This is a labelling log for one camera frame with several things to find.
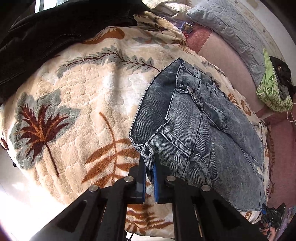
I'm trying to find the blue denim pants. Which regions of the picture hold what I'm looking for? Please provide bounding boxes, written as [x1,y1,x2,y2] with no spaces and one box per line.
[129,59,266,211]

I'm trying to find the pink sofa cushion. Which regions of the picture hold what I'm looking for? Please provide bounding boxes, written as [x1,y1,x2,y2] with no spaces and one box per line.
[187,24,295,207]

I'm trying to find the cream leaf-pattern plush blanket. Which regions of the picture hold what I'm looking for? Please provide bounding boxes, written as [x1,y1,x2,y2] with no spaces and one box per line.
[0,10,276,239]

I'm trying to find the green patterned cloth bag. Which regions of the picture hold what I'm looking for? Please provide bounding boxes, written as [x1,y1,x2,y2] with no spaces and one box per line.
[256,48,292,113]

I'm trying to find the black cloth beside green bag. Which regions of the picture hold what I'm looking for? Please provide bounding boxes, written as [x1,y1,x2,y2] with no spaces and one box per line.
[270,56,295,100]

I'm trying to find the small colourful packet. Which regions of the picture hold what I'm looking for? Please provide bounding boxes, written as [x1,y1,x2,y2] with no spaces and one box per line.
[181,22,193,34]

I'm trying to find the black garment on blanket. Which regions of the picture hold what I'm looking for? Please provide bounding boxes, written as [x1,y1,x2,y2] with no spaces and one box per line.
[1,1,149,103]

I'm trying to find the grey quilted pillow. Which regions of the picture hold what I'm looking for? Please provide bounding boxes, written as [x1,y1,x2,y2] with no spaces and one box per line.
[186,0,269,86]

